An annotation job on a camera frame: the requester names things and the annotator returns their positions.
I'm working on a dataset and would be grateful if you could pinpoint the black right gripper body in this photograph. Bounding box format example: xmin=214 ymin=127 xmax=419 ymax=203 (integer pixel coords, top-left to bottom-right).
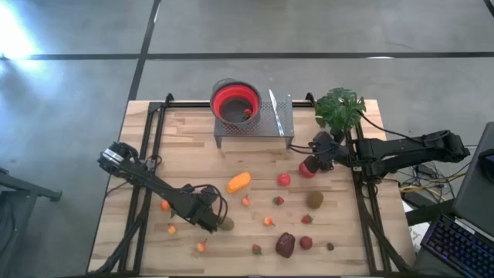
xmin=310 ymin=131 xmax=344 ymax=163

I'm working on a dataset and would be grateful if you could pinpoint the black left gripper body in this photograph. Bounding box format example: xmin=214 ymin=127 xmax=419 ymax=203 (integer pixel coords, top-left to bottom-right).
xmin=184 ymin=200 xmax=219 ymax=234

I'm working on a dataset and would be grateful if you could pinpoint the large red apple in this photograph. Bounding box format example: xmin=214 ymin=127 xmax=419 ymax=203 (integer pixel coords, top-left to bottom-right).
xmin=298 ymin=160 xmax=320 ymax=179

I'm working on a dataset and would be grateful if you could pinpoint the yellow orange mango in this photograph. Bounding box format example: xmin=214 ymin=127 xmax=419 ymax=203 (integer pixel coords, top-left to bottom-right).
xmin=226 ymin=171 xmax=252 ymax=195

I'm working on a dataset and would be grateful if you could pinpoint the dark red bell pepper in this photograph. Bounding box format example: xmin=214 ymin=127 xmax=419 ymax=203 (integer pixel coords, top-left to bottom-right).
xmin=275 ymin=232 xmax=296 ymax=259

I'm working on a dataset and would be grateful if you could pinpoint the red collapsible colander bowl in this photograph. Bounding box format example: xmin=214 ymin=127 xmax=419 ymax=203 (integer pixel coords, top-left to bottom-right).
xmin=210 ymin=78 xmax=263 ymax=131

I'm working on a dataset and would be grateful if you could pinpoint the green plant in white pot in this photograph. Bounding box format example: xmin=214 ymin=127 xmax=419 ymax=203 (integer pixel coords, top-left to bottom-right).
xmin=314 ymin=86 xmax=367 ymax=134

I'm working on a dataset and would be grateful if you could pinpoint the silver kitchen knife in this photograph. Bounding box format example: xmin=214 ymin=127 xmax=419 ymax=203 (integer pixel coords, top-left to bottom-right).
xmin=268 ymin=89 xmax=286 ymax=137

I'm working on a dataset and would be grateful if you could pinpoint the white paper sheet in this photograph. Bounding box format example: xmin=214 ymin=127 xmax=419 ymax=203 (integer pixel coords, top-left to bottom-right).
xmin=408 ymin=222 xmax=431 ymax=252

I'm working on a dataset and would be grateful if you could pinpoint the dark grey desk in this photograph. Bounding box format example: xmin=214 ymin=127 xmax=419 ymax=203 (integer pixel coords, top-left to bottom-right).
xmin=452 ymin=121 xmax=494 ymax=232

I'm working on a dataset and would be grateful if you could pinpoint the black backlit keyboard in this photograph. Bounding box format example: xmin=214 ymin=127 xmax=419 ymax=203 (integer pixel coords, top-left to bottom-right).
xmin=420 ymin=213 xmax=494 ymax=278

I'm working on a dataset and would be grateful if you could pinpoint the black rounded device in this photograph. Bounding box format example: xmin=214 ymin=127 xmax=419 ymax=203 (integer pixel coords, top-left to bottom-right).
xmin=478 ymin=148 xmax=494 ymax=175

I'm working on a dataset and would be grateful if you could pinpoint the grey metal cart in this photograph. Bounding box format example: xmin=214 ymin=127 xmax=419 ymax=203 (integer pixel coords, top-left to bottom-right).
xmin=0 ymin=166 xmax=63 ymax=278

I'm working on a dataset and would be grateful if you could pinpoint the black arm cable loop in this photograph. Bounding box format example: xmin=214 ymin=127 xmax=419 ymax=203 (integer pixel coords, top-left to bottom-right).
xmin=181 ymin=184 xmax=228 ymax=227

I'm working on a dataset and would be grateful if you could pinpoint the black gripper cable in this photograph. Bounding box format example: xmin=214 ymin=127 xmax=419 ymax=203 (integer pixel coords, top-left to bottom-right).
xmin=288 ymin=143 xmax=316 ymax=156

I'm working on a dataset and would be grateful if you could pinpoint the black wire rack stand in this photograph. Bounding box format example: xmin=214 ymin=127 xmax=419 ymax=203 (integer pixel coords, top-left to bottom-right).
xmin=213 ymin=92 xmax=295 ymax=150

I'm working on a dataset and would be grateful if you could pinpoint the yellow cable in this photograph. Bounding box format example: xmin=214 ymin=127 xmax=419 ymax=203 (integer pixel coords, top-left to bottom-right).
xmin=399 ymin=171 xmax=470 ymax=194

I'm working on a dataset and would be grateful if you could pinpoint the black aluminium table frame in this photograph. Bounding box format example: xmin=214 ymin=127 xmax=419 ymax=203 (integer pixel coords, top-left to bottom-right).
xmin=86 ymin=92 xmax=414 ymax=277

